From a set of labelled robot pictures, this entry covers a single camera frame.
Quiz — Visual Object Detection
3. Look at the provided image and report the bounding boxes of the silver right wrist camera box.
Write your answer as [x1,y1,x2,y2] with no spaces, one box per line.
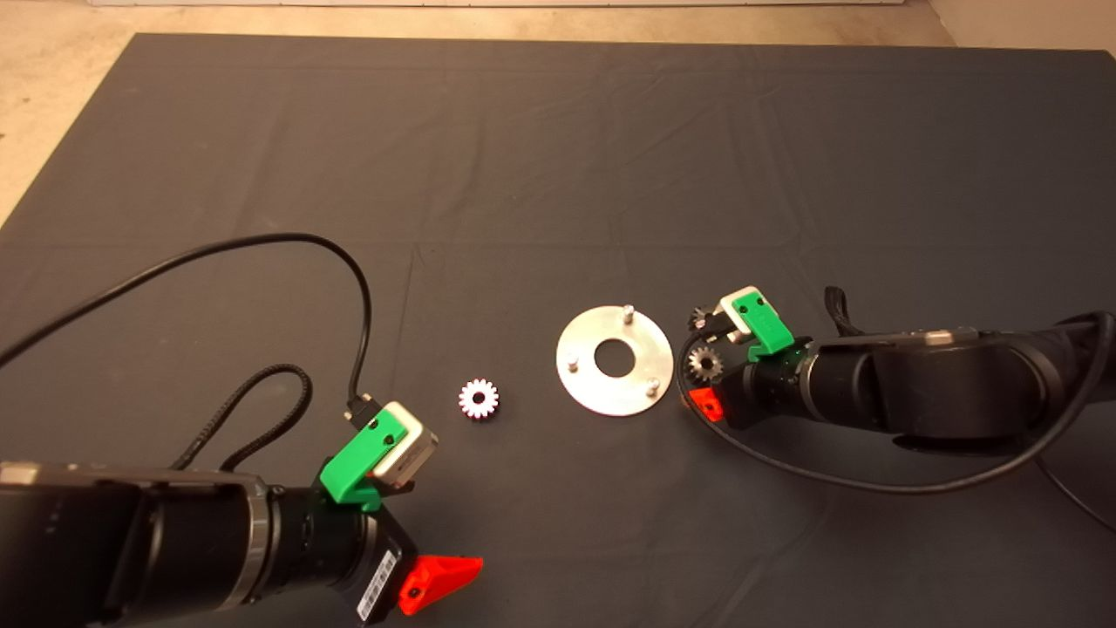
[715,286,759,343]

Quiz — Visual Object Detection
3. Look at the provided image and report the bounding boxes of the braided black left arm cable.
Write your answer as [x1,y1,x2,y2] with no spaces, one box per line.
[166,363,312,472]

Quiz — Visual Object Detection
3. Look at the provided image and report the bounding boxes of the smooth black camera cable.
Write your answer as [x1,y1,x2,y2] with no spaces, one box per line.
[0,232,381,430]
[677,310,1116,535]

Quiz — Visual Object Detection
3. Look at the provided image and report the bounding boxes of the braided black right arm cable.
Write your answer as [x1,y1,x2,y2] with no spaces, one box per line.
[824,286,864,337]

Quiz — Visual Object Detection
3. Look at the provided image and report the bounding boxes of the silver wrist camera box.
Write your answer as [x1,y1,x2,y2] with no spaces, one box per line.
[373,401,439,489]
[715,286,759,343]

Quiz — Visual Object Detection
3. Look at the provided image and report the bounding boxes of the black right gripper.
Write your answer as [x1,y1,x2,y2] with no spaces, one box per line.
[689,342,817,430]

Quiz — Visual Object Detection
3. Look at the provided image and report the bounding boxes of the braided black arm cable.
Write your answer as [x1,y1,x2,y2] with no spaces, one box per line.
[166,363,312,472]
[824,286,864,337]

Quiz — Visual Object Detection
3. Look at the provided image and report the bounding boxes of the smooth black left camera cable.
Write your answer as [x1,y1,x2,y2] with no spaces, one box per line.
[0,232,381,430]

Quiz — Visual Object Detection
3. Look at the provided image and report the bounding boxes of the smooth black right camera cable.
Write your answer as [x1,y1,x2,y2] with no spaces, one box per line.
[677,310,1116,535]

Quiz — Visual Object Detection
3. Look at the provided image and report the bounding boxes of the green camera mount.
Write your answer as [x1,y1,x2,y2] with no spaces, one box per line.
[320,412,411,511]
[731,292,796,358]

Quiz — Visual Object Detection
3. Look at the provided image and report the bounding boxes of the green left camera mount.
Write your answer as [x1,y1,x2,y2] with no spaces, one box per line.
[320,412,411,511]

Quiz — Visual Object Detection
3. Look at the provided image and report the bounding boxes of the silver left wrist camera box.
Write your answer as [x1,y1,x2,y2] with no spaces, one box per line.
[373,401,439,489]

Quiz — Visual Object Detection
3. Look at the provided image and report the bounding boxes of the dark grey table cloth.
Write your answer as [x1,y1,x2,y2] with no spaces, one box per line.
[0,33,1116,628]

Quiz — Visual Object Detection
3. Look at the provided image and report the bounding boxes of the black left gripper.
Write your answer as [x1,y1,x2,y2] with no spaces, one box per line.
[266,475,484,626]

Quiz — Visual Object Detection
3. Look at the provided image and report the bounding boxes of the round metal carrier plate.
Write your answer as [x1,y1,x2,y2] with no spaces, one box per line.
[555,304,675,417]

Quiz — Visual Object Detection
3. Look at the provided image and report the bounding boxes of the green right camera mount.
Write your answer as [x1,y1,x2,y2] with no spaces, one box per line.
[731,292,796,358]

